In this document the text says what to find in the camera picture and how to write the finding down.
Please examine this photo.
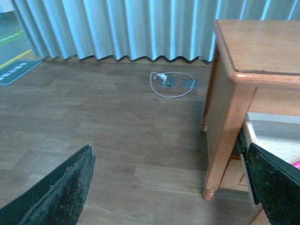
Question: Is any open metal floor socket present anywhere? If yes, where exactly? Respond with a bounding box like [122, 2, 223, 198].
[159, 75, 176, 88]

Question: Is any pink marker with white caps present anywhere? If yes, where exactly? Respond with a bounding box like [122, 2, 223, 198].
[292, 161, 300, 169]

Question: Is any wooden drawer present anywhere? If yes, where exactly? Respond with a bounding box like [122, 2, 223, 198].
[238, 112, 300, 225]
[219, 158, 248, 192]

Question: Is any wooden nightstand cabinet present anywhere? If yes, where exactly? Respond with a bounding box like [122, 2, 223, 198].
[201, 19, 300, 201]

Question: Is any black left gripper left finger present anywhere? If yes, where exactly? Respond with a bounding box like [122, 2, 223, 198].
[0, 145, 96, 225]

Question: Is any closed metal floor socket cover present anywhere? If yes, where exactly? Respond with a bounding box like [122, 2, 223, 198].
[180, 79, 199, 89]

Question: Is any green floor sign mat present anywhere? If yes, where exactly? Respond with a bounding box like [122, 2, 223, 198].
[0, 60, 42, 86]

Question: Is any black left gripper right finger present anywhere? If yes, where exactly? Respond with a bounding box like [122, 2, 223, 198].
[247, 143, 300, 225]

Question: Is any white charging cable on floor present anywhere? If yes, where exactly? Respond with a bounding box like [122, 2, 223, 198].
[150, 71, 195, 98]

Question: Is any pale blue pleated curtain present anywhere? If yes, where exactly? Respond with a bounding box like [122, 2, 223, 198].
[12, 0, 300, 61]

